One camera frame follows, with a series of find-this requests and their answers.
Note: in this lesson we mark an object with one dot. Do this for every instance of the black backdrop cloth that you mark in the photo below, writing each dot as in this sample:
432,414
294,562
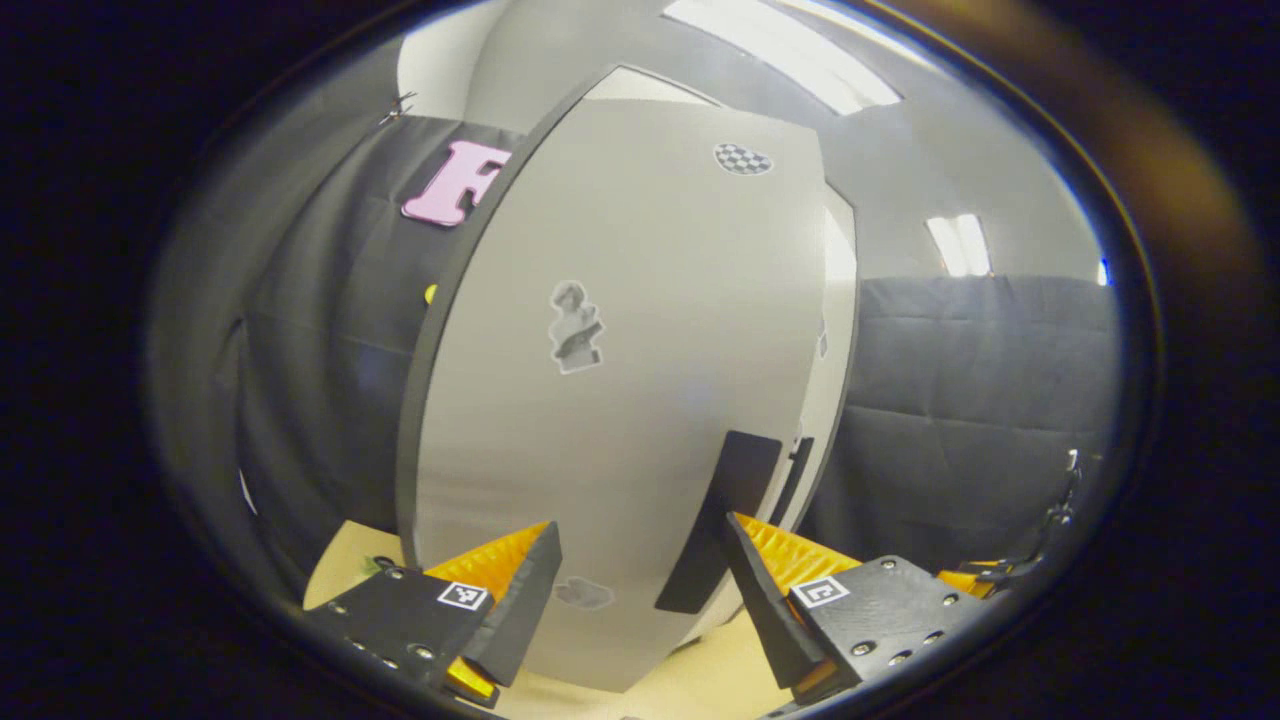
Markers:
980,400

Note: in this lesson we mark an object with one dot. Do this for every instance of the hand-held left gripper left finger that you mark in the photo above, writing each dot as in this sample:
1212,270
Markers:
525,610

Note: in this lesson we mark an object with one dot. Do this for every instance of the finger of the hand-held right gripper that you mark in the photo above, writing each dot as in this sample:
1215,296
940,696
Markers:
965,582

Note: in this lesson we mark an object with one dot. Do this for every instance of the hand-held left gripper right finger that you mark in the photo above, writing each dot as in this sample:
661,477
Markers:
765,610

